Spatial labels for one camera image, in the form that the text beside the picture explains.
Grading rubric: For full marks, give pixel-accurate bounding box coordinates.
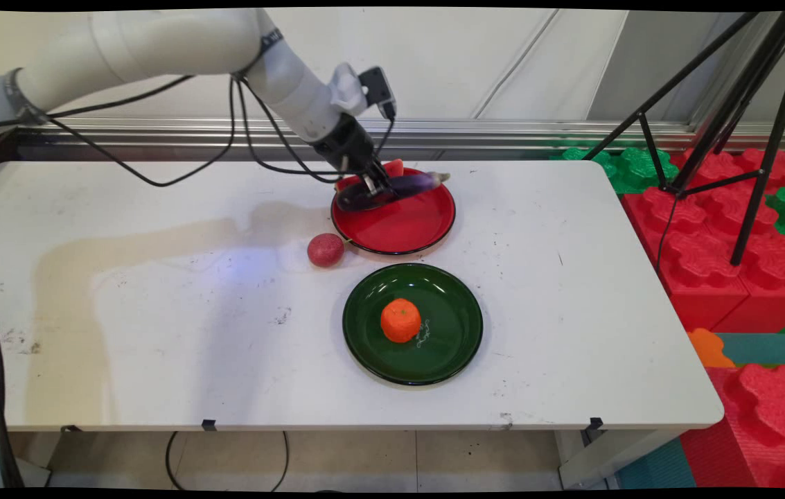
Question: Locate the toy watermelon slice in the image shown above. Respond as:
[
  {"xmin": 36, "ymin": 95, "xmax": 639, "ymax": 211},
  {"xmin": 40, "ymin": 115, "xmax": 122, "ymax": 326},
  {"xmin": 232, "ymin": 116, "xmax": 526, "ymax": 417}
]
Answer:
[{"xmin": 335, "ymin": 159, "xmax": 406, "ymax": 193}]

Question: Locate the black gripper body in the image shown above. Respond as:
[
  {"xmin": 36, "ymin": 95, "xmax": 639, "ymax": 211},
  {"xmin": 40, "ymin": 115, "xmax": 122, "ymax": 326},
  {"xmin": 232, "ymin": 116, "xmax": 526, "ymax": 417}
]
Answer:
[{"xmin": 312, "ymin": 114, "xmax": 387, "ymax": 188}]

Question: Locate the orange foam piece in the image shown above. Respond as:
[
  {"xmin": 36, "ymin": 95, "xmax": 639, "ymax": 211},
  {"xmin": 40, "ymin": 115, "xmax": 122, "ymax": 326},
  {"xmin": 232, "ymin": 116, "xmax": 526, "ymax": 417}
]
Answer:
[{"xmin": 686, "ymin": 328, "xmax": 737, "ymax": 369}]

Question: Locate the red toy potato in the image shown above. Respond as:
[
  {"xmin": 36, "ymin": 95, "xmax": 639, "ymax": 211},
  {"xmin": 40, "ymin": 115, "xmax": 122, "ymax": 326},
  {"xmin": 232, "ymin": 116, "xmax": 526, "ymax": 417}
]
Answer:
[{"xmin": 307, "ymin": 233, "xmax": 346, "ymax": 269}]

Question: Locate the wrist camera with white bracket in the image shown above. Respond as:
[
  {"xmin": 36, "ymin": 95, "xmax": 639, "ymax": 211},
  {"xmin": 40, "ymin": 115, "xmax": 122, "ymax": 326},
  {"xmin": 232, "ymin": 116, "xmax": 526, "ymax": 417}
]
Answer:
[{"xmin": 331, "ymin": 62, "xmax": 398, "ymax": 120}]

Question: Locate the thin black tripod cable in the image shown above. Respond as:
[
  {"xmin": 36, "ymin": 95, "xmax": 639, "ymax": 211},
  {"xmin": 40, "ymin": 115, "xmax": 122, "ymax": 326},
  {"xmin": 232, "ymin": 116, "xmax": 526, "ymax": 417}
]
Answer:
[{"xmin": 655, "ymin": 196, "xmax": 678, "ymax": 279}]

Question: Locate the aluminium wall rail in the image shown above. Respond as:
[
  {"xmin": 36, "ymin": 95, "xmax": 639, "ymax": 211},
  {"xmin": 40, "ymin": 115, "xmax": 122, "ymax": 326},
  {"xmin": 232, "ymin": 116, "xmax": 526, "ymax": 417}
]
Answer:
[{"xmin": 17, "ymin": 116, "xmax": 785, "ymax": 155}]

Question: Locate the large red foam block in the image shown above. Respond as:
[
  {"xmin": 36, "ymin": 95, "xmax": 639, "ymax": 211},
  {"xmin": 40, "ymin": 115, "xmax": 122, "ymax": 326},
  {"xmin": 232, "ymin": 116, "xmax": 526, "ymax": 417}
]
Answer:
[{"xmin": 622, "ymin": 186, "xmax": 785, "ymax": 335}]

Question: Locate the red round plate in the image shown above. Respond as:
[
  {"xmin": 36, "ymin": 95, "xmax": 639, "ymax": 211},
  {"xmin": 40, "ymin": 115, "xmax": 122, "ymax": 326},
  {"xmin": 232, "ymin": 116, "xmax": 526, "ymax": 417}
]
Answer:
[{"xmin": 330, "ymin": 167, "xmax": 457, "ymax": 256}]

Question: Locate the purple toy eggplant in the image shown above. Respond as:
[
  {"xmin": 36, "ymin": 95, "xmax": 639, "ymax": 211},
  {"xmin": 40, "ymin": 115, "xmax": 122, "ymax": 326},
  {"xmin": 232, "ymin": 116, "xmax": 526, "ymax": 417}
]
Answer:
[{"xmin": 335, "ymin": 170, "xmax": 451, "ymax": 213}]

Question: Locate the teal foam mat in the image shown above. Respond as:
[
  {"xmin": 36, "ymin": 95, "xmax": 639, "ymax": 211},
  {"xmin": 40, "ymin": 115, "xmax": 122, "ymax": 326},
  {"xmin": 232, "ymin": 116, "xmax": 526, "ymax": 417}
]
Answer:
[
  {"xmin": 615, "ymin": 437, "xmax": 698, "ymax": 490},
  {"xmin": 714, "ymin": 333, "xmax": 785, "ymax": 367}
]

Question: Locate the white table leg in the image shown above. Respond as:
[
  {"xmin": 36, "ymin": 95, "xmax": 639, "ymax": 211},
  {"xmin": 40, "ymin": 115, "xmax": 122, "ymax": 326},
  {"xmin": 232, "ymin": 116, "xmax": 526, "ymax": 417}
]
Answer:
[{"xmin": 556, "ymin": 428, "xmax": 685, "ymax": 490}]

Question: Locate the black floor cable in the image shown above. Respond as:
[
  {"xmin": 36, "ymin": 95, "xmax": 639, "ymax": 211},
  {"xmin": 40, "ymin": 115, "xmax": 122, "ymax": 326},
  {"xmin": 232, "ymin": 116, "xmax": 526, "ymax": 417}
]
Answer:
[{"xmin": 164, "ymin": 430, "xmax": 291, "ymax": 492}]

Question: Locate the small red foam block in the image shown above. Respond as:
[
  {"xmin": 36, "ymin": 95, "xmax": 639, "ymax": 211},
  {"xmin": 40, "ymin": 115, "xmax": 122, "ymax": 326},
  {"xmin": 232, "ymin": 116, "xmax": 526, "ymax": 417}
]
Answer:
[{"xmin": 671, "ymin": 147, "xmax": 785, "ymax": 193}]

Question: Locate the orange toy tangerine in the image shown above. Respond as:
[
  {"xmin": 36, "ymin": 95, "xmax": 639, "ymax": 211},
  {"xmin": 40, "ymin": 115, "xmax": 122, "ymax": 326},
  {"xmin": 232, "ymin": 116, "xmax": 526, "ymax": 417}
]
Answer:
[{"xmin": 380, "ymin": 298, "xmax": 423, "ymax": 344}]

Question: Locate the red foam block with gear top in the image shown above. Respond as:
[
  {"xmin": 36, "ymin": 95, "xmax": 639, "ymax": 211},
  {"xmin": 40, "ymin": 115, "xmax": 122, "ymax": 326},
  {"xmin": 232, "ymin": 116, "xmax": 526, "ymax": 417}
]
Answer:
[{"xmin": 680, "ymin": 363, "xmax": 785, "ymax": 490}]

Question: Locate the black tripod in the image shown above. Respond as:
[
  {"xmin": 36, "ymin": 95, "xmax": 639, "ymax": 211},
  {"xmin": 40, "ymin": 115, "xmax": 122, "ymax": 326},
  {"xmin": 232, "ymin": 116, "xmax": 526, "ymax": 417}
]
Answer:
[{"xmin": 583, "ymin": 10, "xmax": 785, "ymax": 268}]

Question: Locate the dark green round plate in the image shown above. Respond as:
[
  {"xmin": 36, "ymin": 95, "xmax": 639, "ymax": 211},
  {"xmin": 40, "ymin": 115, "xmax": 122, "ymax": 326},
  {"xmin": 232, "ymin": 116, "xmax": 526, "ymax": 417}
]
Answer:
[{"xmin": 342, "ymin": 263, "xmax": 484, "ymax": 387}]

